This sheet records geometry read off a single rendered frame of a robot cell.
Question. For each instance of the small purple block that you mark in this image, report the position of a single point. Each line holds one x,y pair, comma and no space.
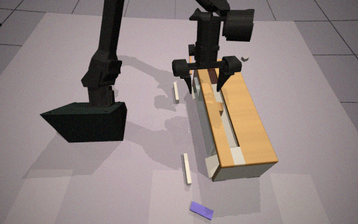
201,210

